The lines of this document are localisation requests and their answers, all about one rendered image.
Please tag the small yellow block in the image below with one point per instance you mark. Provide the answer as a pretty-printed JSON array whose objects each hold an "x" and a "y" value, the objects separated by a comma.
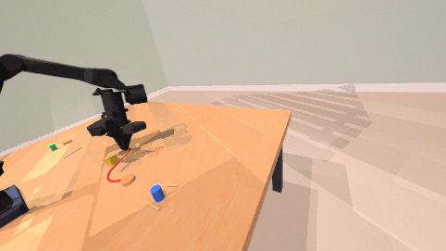
[{"x": 112, "y": 161}]

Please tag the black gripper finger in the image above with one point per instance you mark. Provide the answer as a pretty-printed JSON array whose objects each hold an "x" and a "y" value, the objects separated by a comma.
[
  {"x": 115, "y": 139},
  {"x": 124, "y": 139}
]

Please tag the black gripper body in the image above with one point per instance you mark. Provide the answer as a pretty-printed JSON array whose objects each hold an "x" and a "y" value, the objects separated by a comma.
[{"x": 119, "y": 114}]

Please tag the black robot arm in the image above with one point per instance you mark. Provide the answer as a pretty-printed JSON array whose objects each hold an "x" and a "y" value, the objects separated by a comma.
[{"x": 12, "y": 65}]

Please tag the small green block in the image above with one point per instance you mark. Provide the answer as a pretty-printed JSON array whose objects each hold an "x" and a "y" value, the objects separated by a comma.
[{"x": 53, "y": 147}]

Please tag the blue cylinder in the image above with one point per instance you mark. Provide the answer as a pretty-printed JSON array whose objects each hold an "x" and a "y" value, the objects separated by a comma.
[{"x": 157, "y": 193}]

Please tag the round wooden button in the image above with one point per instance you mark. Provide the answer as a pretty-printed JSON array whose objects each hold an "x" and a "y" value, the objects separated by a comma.
[{"x": 127, "y": 180}]

